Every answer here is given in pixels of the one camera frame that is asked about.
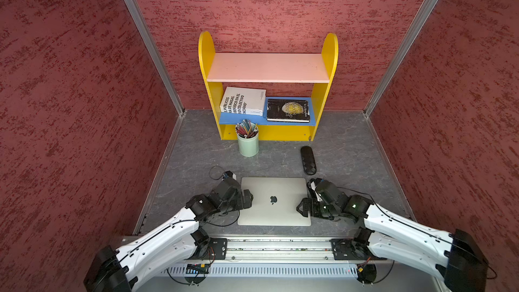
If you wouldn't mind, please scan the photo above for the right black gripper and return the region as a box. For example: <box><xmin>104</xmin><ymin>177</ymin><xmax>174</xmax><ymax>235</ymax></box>
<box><xmin>296</xmin><ymin>198</ymin><xmax>340</xmax><ymax>220</ymax></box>

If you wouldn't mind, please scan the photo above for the silver laptop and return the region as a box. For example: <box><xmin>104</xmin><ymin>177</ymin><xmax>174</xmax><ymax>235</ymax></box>
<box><xmin>238</xmin><ymin>177</ymin><xmax>311</xmax><ymax>227</ymax></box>

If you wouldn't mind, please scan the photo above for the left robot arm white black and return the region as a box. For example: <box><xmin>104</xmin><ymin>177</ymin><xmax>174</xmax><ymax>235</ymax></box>
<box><xmin>83</xmin><ymin>177</ymin><xmax>254</xmax><ymax>291</ymax></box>

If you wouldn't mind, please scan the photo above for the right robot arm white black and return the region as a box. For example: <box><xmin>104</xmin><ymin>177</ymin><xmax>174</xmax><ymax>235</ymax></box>
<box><xmin>296</xmin><ymin>178</ymin><xmax>491</xmax><ymax>291</ymax></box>

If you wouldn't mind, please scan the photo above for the green pencil cup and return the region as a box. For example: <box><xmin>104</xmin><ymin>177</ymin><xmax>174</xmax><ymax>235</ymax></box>
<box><xmin>237</xmin><ymin>131</ymin><xmax>259</xmax><ymax>158</ymax></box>

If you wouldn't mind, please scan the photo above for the colored pencils bundle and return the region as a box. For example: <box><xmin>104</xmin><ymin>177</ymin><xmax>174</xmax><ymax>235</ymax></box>
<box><xmin>235</xmin><ymin>119</ymin><xmax>259</xmax><ymax>139</ymax></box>

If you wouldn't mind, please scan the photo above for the black book gold cover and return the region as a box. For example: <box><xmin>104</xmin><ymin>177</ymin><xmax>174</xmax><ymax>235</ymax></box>
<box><xmin>266</xmin><ymin>98</ymin><xmax>311</xmax><ymax>123</ymax></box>

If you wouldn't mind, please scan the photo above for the white book black text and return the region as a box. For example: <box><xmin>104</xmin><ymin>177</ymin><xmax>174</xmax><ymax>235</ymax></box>
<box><xmin>220</xmin><ymin>87</ymin><xmax>266</xmax><ymax>116</ymax></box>

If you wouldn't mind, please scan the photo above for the yellow shelf with pink board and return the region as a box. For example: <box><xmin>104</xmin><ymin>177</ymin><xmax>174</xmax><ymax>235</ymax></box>
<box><xmin>198</xmin><ymin>31</ymin><xmax>339</xmax><ymax>142</ymax></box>

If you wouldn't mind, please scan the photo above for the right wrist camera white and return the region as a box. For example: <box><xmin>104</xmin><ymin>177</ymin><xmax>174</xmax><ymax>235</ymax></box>
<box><xmin>307</xmin><ymin>178</ymin><xmax>322</xmax><ymax>202</ymax></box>

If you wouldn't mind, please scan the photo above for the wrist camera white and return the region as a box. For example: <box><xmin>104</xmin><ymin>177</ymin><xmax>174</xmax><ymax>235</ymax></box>
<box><xmin>307</xmin><ymin>178</ymin><xmax>322</xmax><ymax>202</ymax></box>
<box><xmin>222</xmin><ymin>170</ymin><xmax>237</xmax><ymax>183</ymax></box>

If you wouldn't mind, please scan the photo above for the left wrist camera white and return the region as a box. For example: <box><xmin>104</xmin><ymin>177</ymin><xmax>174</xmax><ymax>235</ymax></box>
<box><xmin>222</xmin><ymin>170</ymin><xmax>237</xmax><ymax>183</ymax></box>

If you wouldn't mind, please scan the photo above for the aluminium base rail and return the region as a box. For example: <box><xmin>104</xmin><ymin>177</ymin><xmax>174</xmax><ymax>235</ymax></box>
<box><xmin>115</xmin><ymin>236</ymin><xmax>445</xmax><ymax>264</ymax></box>

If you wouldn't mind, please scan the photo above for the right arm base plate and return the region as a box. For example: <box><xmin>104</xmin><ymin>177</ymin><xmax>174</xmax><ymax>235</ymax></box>
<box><xmin>330</xmin><ymin>239</ymin><xmax>386</xmax><ymax>262</ymax></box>

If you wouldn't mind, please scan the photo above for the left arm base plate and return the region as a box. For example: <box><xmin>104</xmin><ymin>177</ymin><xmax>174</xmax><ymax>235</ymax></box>
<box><xmin>200</xmin><ymin>238</ymin><xmax>228</xmax><ymax>262</ymax></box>

